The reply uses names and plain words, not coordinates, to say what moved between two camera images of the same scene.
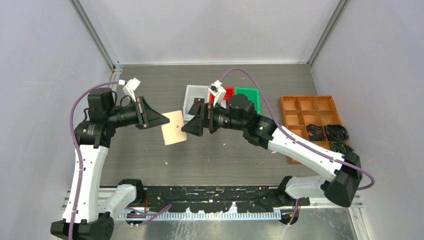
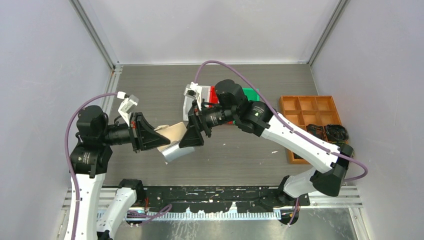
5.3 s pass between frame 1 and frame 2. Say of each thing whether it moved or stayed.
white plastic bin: stayed
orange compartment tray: stayed
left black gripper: moved
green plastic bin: stayed
